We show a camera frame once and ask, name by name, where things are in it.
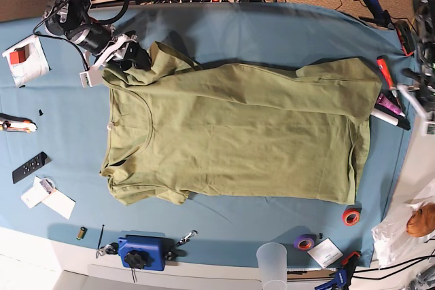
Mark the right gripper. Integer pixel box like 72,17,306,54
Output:
73,24,152,71

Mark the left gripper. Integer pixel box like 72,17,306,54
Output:
396,84,434,124

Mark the olive green t-shirt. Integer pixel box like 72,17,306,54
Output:
101,42,382,205

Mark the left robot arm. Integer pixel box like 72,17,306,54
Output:
400,0,434,125

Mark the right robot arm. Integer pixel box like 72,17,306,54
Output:
33,0,152,71

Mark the white lint roller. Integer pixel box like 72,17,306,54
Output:
371,108,411,130

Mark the pink tube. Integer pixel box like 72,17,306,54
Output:
376,93,405,117

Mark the orange black clamp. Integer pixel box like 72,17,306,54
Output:
394,20,415,56

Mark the blue black bar clamp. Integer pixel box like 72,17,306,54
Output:
359,0,395,30

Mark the blue table cloth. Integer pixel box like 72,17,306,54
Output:
1,3,415,267

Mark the small orange box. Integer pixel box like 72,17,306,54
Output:
9,49,27,65

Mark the brown bread roll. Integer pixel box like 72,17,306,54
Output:
406,203,435,238

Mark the black remote control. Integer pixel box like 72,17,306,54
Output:
12,151,51,184

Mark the orange tape roll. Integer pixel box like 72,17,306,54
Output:
342,207,361,226

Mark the white plastic bag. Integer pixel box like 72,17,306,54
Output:
371,181,434,268

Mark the orange white utility knife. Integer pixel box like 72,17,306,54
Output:
1,113,37,133

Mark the white paper card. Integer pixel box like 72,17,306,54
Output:
42,190,75,219

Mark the white card box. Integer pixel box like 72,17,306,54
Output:
21,177,56,209

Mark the black zip tie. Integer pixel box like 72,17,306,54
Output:
95,224,105,259

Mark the small green battery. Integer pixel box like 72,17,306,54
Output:
76,226,87,240

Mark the white printed card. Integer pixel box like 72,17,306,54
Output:
308,238,343,268

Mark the purple tape roll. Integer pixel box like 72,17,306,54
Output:
294,234,317,251

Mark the silver carabiner clip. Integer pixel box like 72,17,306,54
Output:
175,230,198,247

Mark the blue spring clamp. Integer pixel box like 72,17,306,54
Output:
314,251,361,290

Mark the translucent plastic cup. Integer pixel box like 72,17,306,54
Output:
256,242,287,290

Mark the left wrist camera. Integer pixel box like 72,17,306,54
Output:
421,120,435,136

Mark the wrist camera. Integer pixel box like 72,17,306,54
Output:
421,120,435,136
80,70,103,88

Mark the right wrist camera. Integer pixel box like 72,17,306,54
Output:
80,70,103,88

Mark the orange handled screwdriver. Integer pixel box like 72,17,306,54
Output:
377,56,402,107

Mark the blue clamp mount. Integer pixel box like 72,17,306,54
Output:
118,235,178,271

